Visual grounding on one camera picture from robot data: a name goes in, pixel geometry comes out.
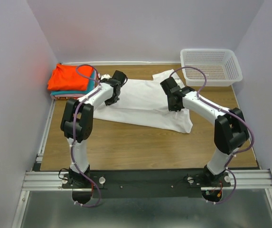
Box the pink folded t shirt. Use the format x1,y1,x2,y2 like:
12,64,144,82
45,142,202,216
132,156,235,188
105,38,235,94
50,90,87,100

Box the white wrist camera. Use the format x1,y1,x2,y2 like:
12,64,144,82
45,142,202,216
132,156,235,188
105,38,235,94
99,74,111,81
175,78,181,84

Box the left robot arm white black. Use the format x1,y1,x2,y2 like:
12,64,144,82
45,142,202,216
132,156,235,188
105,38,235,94
60,70,128,188

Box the white plastic basket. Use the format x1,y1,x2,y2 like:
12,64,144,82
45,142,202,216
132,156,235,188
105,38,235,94
180,48,243,87

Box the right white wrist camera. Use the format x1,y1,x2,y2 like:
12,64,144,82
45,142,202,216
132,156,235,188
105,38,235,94
175,78,181,84

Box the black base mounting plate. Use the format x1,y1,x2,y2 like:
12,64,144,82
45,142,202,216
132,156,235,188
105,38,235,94
58,169,231,203

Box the teal folded t shirt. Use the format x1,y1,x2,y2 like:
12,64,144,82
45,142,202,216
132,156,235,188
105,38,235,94
50,68,98,97

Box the white t shirt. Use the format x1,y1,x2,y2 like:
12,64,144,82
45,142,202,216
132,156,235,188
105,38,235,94
94,69,193,133

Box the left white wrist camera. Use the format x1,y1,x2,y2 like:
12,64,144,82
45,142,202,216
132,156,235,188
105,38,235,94
99,74,111,81

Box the white back edge strip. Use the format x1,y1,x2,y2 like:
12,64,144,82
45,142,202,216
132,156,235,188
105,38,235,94
63,61,181,66

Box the aluminium frame rail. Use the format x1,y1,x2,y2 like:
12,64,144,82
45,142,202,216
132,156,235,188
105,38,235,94
13,101,272,228

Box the orange folded t shirt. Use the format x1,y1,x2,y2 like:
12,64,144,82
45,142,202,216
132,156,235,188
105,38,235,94
47,64,94,91

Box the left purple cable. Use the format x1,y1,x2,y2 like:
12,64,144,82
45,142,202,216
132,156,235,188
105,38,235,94
68,64,103,209

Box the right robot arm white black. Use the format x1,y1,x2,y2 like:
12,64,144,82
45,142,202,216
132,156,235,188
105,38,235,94
160,77,249,186

